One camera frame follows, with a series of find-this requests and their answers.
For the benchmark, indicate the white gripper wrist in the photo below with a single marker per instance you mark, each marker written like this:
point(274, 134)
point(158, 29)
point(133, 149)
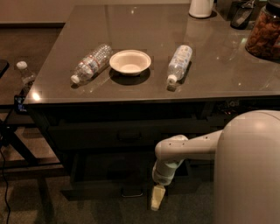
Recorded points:
point(162, 178)

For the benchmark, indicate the drawer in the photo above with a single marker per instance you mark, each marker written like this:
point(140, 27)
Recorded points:
point(80, 136)
point(110, 175)

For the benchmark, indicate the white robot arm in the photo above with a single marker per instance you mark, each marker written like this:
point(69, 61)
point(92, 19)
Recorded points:
point(246, 167)

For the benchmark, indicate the clear bottle with white label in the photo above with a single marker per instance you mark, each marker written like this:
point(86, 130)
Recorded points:
point(178, 64)

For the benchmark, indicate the white paper bowl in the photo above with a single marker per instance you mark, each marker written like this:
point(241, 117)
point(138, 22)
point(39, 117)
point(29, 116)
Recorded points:
point(130, 62)

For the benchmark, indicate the clear bottle with red label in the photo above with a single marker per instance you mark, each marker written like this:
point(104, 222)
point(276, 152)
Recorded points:
point(92, 63)

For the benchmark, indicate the small black device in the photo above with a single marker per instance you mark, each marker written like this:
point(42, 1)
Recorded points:
point(19, 104)

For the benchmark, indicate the small bottle on side table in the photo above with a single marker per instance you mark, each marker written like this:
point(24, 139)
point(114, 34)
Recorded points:
point(27, 75)

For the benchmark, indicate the glass jar of snacks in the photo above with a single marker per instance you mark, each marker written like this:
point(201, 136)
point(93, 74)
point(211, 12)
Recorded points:
point(264, 39)

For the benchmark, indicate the white jug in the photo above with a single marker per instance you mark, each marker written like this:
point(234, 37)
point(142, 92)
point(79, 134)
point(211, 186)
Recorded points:
point(201, 8)

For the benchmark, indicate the black dispenser object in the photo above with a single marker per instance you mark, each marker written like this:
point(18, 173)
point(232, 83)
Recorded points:
point(241, 18)

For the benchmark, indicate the dark object at left edge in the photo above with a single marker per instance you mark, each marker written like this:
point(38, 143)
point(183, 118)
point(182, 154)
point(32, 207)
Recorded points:
point(4, 64)

